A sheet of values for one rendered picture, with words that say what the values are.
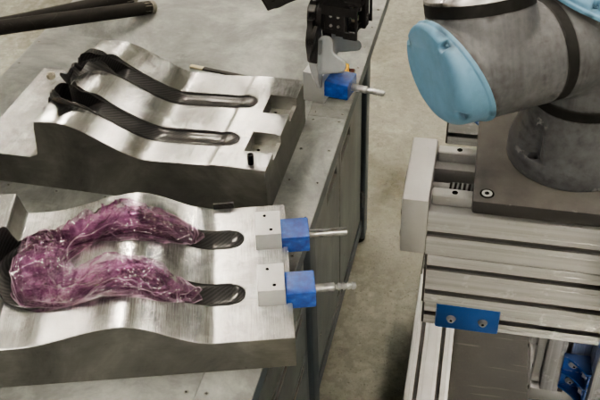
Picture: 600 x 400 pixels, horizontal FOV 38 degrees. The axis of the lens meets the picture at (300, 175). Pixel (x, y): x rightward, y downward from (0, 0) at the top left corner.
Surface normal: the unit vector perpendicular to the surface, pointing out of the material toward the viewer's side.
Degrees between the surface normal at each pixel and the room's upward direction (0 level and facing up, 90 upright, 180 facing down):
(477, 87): 79
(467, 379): 0
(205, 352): 90
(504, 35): 70
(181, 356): 90
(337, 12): 90
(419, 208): 90
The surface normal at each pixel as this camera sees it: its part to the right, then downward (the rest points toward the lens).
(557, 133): -0.55, 0.26
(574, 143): -0.31, 0.33
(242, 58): -0.04, -0.79
